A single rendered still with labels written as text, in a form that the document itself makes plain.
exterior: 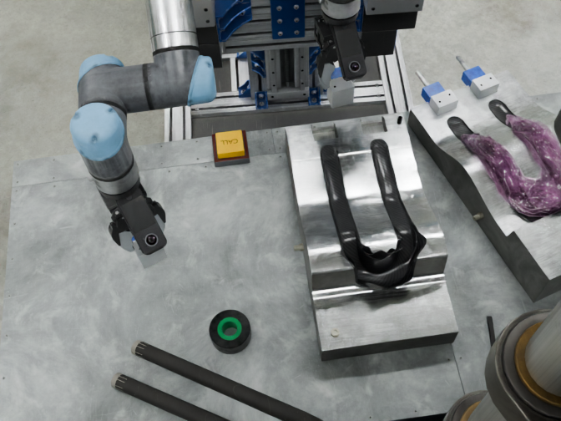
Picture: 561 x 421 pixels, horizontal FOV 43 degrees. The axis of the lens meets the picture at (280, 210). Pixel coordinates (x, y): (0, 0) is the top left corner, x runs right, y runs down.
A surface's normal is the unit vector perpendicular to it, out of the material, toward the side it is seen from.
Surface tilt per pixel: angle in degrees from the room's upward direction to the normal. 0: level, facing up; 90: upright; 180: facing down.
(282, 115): 0
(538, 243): 0
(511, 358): 0
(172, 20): 33
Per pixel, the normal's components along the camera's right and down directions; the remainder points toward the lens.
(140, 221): 0.22, -0.09
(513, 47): -0.04, -0.51
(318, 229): -0.09, -0.84
